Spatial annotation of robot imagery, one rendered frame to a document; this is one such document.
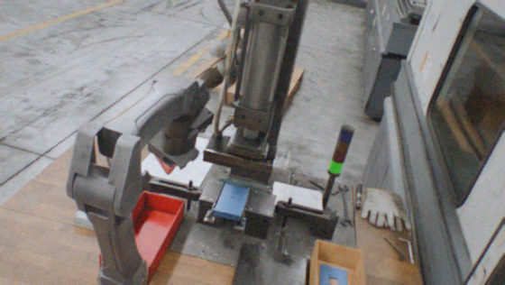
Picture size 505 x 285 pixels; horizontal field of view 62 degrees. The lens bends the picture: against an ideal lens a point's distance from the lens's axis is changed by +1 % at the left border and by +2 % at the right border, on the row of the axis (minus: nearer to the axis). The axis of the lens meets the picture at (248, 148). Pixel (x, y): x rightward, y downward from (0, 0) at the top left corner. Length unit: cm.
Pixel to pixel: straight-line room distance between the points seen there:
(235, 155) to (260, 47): 28
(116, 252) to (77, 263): 34
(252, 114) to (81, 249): 53
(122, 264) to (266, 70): 50
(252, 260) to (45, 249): 50
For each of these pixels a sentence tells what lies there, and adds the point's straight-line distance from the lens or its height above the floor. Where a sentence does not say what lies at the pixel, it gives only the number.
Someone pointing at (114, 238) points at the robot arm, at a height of 118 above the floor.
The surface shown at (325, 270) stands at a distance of 113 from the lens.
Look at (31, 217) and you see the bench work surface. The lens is 123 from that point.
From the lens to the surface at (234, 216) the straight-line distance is 106.
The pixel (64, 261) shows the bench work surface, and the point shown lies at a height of 90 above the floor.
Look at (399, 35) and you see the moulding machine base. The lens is 403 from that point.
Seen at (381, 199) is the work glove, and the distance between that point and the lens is 144.
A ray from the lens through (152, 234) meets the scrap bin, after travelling 114.
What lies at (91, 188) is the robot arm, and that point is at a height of 129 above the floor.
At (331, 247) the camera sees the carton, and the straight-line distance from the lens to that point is 112.
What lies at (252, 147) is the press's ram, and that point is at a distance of 100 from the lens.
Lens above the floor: 169
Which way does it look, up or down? 30 degrees down
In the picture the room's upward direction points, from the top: 10 degrees clockwise
